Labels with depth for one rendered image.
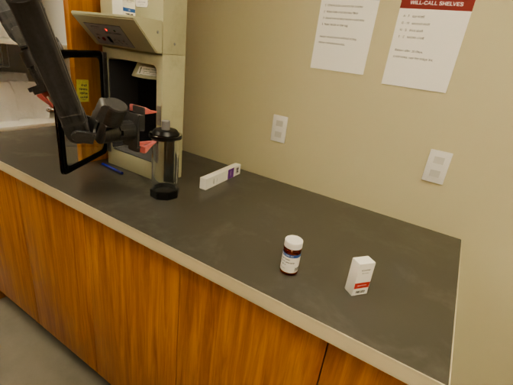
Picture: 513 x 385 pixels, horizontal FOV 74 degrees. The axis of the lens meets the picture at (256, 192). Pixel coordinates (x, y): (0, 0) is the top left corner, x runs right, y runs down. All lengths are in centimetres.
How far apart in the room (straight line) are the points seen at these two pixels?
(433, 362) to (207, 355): 63
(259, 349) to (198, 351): 25
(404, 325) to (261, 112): 103
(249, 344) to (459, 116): 97
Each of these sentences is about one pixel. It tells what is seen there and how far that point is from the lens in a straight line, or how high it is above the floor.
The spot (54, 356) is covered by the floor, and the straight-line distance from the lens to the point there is 205.
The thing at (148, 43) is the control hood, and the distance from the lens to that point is 124.
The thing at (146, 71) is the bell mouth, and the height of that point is 134.
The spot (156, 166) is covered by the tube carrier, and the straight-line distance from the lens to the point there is 119.
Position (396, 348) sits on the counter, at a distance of 80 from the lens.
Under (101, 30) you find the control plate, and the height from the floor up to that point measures 146.
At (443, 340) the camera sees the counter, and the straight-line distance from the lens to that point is 88.
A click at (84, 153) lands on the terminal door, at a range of 141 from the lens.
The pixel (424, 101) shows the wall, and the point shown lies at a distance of 132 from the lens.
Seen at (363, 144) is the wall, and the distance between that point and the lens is 137.
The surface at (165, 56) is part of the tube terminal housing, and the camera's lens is 128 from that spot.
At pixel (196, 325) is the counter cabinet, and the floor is 69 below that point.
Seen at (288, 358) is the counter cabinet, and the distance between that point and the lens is 94.
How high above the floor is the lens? 145
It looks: 22 degrees down
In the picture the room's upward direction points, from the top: 7 degrees clockwise
